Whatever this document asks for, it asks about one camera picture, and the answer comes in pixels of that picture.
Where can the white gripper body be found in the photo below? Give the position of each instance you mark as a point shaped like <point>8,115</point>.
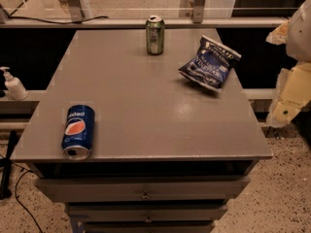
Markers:
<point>300,38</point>

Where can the green soda can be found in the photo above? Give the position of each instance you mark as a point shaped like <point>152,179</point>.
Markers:
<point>155,35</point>

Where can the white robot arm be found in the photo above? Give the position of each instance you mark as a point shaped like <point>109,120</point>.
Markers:
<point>297,33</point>

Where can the blue pepsi can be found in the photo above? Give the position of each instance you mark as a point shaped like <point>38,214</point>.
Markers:
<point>78,133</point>

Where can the blue chips bag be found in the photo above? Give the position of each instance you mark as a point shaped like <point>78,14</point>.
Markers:
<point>211,65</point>

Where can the grey drawer cabinet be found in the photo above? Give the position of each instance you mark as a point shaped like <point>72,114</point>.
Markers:
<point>167,155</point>

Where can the white pump bottle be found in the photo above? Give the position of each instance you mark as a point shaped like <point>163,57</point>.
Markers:
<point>14,85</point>

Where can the black stand leg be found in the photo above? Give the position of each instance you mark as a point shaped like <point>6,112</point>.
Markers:
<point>6,165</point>

